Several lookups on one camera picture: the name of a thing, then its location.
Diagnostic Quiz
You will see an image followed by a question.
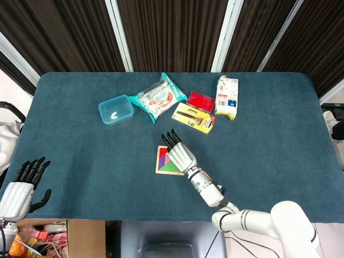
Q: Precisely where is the white shoe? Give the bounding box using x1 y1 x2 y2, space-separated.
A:
322 111 340 146

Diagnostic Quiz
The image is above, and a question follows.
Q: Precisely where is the black floor cable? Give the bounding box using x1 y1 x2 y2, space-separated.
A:
206 231 286 258

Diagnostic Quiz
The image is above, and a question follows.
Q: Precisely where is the red triangle tangram piece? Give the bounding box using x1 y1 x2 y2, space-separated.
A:
158 147 170 163

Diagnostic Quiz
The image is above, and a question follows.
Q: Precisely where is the yellow carded razor package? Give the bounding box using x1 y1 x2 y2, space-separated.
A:
171 102 217 135

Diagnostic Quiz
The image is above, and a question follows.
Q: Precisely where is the green triangle tangram piece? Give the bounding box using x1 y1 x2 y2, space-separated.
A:
158 161 180 173

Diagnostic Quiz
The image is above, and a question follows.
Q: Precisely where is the teal clear snack bag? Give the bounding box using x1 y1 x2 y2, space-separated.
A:
128 72 188 124

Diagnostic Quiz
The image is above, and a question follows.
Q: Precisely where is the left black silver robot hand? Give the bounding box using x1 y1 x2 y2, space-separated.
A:
0 156 52 220

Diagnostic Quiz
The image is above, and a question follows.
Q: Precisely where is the clear teal plastic container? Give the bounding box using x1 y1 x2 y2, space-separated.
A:
97 94 135 126

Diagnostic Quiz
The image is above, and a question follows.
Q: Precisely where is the white fabric bag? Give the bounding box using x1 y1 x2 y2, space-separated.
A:
0 120 25 173

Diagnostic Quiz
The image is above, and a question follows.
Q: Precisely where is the white yellow food packet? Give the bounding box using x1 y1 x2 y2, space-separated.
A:
214 75 240 121

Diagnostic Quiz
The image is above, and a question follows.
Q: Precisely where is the grey-blue seat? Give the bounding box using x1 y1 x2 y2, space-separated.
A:
119 220 226 258

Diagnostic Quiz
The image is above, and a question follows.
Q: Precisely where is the cardboard box with clutter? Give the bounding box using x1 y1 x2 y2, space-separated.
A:
12 219 106 258

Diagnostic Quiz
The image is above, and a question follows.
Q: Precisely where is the dark teal table cloth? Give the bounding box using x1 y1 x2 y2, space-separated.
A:
0 71 344 224

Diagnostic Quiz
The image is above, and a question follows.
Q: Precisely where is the red clear-lidded flat box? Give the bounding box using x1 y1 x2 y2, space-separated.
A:
185 90 217 113

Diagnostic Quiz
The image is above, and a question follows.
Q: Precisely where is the black flat device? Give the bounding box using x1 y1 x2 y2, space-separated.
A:
320 103 344 121

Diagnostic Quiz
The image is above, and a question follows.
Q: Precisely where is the white partition frame post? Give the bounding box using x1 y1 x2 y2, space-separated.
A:
104 0 134 73
0 31 41 87
256 0 307 73
210 0 244 73

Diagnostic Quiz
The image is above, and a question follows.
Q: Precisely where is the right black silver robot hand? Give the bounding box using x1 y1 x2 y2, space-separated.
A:
161 129 198 175

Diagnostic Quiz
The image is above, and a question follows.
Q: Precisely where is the wooden tangram puzzle tray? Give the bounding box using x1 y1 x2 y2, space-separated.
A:
155 145 185 176

